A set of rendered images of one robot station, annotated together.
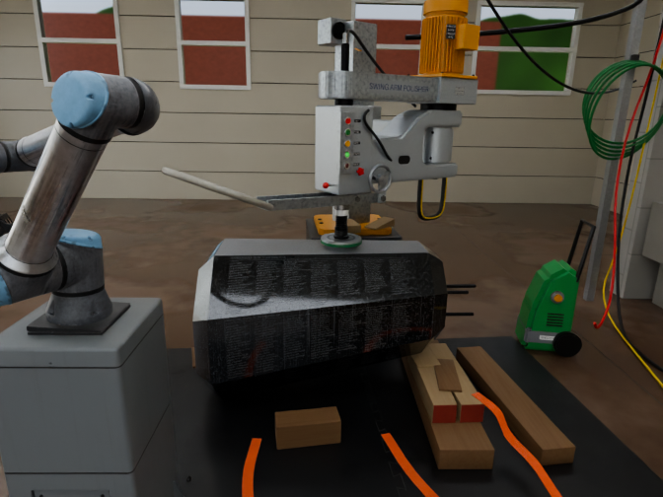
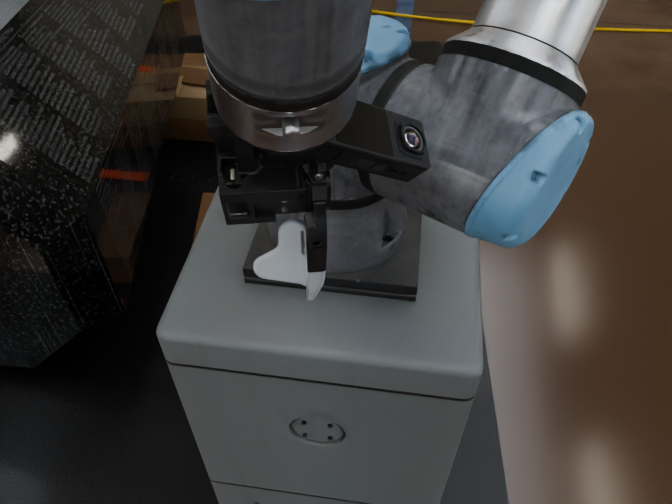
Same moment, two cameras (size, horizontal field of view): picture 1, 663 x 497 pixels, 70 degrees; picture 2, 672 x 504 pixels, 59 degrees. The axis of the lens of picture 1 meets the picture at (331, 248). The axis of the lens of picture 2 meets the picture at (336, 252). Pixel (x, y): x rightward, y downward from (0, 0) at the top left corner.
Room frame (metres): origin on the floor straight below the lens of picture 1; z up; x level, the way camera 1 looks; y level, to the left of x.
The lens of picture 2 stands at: (1.30, 1.39, 1.43)
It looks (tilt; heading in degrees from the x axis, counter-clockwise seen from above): 46 degrees down; 279
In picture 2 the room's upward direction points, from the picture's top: straight up
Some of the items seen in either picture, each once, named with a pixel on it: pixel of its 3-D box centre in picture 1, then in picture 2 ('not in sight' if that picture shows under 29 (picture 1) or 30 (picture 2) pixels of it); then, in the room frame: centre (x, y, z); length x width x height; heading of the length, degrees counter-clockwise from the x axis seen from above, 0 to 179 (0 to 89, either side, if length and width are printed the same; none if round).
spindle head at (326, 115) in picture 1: (355, 151); not in sight; (2.44, -0.12, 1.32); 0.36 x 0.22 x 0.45; 125
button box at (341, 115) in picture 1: (345, 143); not in sight; (2.26, -0.06, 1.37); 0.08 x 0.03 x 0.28; 125
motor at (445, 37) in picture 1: (445, 39); not in sight; (2.76, -0.60, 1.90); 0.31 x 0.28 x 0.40; 35
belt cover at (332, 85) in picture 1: (398, 93); not in sight; (2.60, -0.34, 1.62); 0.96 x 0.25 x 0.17; 125
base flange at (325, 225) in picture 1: (350, 223); not in sight; (3.24, -0.13, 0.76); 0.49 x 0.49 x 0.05; 6
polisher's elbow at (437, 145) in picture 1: (435, 144); not in sight; (2.78, -0.59, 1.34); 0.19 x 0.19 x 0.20
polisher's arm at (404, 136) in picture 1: (403, 153); not in sight; (2.61, -0.38, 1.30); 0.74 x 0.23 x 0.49; 125
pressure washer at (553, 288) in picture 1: (552, 284); not in sight; (2.95, -1.48, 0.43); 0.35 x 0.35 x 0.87; 81
